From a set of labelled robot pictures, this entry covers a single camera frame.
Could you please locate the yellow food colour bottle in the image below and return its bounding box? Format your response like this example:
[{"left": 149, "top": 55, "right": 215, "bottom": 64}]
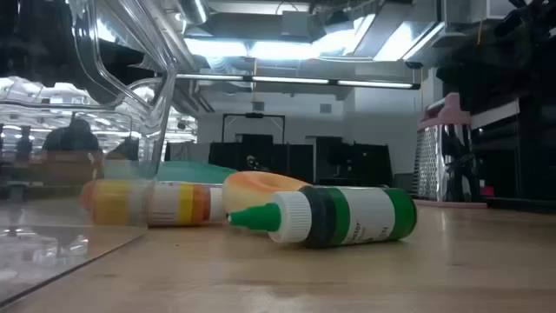
[{"left": 82, "top": 180, "right": 228, "bottom": 228}]

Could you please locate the green food colour bottle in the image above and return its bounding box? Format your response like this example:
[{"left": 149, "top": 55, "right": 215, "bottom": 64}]
[{"left": 228, "top": 185, "right": 418, "bottom": 250}]

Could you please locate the clear plastic bin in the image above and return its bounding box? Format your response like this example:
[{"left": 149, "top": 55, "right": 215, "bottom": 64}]
[{"left": 0, "top": 0, "right": 179, "bottom": 305}]

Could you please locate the large orange toy donut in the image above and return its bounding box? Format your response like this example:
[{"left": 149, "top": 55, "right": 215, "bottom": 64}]
[{"left": 222, "top": 170, "right": 312, "bottom": 215}]

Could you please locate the ceiling light bar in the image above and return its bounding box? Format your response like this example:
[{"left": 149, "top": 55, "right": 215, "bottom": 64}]
[{"left": 175, "top": 72, "right": 421, "bottom": 91}]

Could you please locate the black gantry frame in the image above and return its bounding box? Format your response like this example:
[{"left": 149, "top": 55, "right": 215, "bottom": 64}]
[{"left": 222, "top": 112, "right": 287, "bottom": 144}]

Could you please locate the metal grater pink handle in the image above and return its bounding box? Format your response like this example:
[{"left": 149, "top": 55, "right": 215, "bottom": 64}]
[{"left": 410, "top": 92, "right": 488, "bottom": 209}]

